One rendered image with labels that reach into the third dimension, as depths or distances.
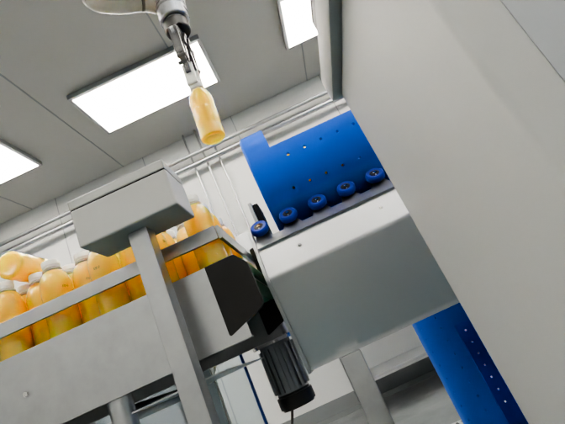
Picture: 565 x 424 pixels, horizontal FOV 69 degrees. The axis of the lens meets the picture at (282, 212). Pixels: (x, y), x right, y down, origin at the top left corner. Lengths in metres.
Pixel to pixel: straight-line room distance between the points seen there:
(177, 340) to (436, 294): 0.55
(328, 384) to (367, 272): 3.41
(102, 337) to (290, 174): 0.53
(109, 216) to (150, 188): 0.09
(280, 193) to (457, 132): 0.69
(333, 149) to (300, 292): 0.34
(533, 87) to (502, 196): 0.08
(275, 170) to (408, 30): 0.68
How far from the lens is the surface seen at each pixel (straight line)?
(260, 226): 0.97
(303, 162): 0.98
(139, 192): 0.83
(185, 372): 0.78
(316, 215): 0.96
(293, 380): 1.31
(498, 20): 0.30
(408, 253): 0.95
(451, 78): 0.31
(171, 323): 0.79
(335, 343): 0.96
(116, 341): 0.92
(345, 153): 0.99
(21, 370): 1.03
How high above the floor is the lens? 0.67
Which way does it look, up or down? 18 degrees up
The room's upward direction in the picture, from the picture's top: 25 degrees counter-clockwise
